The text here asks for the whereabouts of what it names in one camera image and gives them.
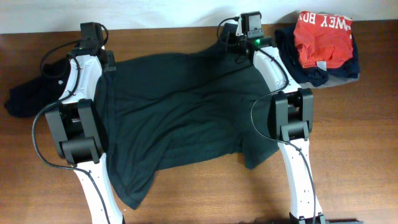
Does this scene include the dark green t-shirt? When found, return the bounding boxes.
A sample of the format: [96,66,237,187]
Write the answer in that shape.
[95,24,278,209]

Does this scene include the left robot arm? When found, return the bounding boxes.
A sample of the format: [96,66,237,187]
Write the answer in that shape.
[45,22,124,223]

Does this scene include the red folded t-shirt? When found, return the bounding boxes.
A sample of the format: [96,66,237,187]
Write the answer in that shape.
[294,11,353,68]

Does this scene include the grey folded t-shirt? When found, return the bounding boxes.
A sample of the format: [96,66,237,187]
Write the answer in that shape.
[299,73,360,89]

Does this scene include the navy folded t-shirt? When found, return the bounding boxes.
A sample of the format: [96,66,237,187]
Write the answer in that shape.
[274,24,361,86]

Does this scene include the black t-shirt white letters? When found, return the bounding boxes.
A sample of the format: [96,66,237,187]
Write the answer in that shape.
[4,58,70,118]

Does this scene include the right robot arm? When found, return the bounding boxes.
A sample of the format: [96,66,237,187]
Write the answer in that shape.
[234,11,326,223]

